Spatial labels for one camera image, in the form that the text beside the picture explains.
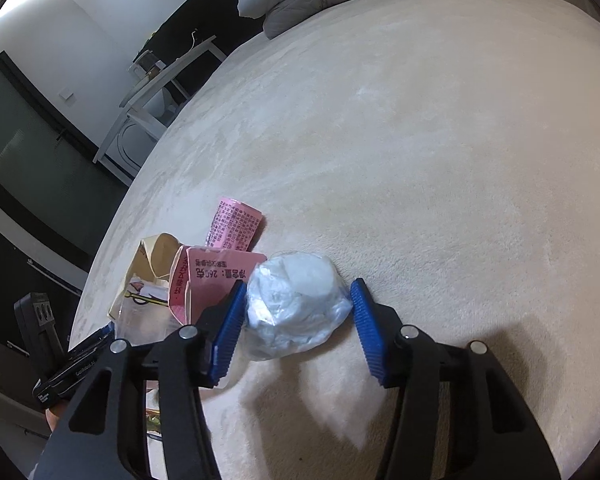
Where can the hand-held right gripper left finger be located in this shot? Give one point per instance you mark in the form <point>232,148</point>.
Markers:
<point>227,332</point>

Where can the white plastic bag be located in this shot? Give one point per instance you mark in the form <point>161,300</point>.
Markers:
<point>292,305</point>

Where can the white table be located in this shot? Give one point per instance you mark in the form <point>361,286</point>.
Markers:
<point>180,67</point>

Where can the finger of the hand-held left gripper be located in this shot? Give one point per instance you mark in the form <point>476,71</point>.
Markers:
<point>92,340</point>

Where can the cream paper bag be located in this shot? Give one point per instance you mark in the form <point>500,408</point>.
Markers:
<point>152,260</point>

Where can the beige bed blanket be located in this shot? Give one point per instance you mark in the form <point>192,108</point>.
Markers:
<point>405,160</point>

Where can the dark glass door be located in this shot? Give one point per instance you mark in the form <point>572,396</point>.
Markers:
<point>25,130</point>

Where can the white wall switch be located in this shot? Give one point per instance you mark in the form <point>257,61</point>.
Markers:
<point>66,96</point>

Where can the black headboard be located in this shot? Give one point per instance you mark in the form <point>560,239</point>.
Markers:
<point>205,10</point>

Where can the metal frame chair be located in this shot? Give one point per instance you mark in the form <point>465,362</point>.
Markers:
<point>130,132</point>

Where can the pink drink carton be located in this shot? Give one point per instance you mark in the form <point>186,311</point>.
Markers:
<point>215,270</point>

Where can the clear printed plastic bag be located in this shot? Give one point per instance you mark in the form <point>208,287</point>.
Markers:
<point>140,325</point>

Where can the pink printed paper wrapper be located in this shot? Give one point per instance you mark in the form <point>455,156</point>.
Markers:
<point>232,225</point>

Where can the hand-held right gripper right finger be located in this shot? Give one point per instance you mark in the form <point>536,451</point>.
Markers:
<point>367,335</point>

